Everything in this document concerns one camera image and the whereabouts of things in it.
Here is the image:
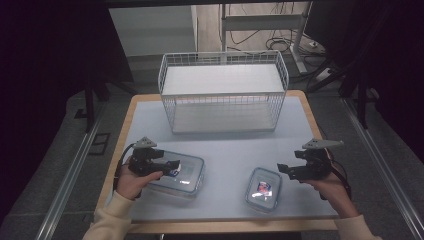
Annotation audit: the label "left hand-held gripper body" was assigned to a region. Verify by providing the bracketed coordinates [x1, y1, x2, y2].
[128, 136, 166, 178]

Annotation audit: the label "large clear lidded container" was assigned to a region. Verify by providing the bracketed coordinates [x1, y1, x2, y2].
[146, 150, 206, 198]

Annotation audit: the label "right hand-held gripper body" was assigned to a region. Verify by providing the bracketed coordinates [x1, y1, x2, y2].
[289, 138, 345, 183]

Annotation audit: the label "tangled black floor cables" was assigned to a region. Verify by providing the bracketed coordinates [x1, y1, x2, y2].
[229, 29, 326, 56]

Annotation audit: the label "person's right hand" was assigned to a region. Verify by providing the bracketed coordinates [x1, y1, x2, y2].
[299, 149, 362, 220]

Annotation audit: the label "white wire shelf rack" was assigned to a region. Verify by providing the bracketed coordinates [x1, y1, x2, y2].
[157, 49, 290, 135]

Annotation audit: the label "small clear lidded container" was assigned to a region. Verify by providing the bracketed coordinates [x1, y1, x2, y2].
[245, 167, 283, 214]

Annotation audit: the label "metal floor rail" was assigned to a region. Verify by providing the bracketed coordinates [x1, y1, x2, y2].
[34, 109, 105, 240]
[341, 98, 424, 240]

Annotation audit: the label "white cabinet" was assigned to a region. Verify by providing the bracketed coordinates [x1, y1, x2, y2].
[109, 4, 199, 58]

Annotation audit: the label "grey metal desk frame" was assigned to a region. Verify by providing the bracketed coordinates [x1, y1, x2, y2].
[219, 1, 313, 75]

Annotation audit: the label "dark metal stand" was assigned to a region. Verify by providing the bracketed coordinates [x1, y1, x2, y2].
[82, 74, 138, 133]
[306, 58, 372, 130]

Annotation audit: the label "black floor plate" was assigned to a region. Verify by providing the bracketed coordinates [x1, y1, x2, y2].
[87, 132, 111, 156]

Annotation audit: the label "person's left hand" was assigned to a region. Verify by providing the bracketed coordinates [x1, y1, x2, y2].
[114, 156, 165, 201]

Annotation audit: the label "dark curtain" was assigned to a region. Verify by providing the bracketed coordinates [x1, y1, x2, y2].
[0, 0, 134, 214]
[304, 0, 424, 154]

